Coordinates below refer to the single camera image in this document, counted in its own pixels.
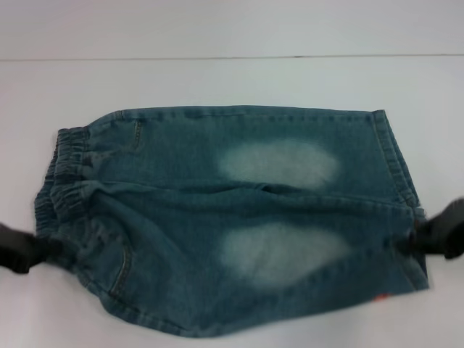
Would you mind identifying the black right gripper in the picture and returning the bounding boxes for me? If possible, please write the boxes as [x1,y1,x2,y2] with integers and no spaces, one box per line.
[408,197,464,260]

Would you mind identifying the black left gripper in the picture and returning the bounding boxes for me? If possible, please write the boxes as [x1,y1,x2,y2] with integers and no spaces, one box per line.
[0,221,63,275]

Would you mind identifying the blue denim shorts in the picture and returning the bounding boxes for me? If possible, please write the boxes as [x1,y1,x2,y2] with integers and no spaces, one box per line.
[33,105,431,337]

